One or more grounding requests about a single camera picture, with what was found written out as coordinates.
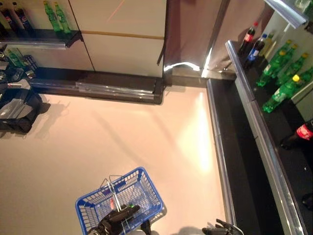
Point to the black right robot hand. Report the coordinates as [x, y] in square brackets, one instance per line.
[225, 228]

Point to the black long base shelf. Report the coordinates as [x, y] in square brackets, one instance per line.
[110, 80]

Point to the black bulky equipment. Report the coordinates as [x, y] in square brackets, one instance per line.
[19, 110]

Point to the black short shelf board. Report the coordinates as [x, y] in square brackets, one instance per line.
[44, 36]

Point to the silver left robot leg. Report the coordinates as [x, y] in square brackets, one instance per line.
[138, 232]

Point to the blue plastic shopping basket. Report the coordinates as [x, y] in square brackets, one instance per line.
[137, 188]

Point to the green snack bag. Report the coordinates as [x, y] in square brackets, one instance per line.
[304, 3]

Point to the black shelf board with bottles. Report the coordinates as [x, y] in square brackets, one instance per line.
[274, 127]

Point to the cola bottle red cap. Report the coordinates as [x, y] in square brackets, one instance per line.
[248, 38]
[304, 131]

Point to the yellow drink bottle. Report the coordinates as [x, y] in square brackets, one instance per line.
[267, 45]

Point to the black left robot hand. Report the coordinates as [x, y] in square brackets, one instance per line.
[117, 218]

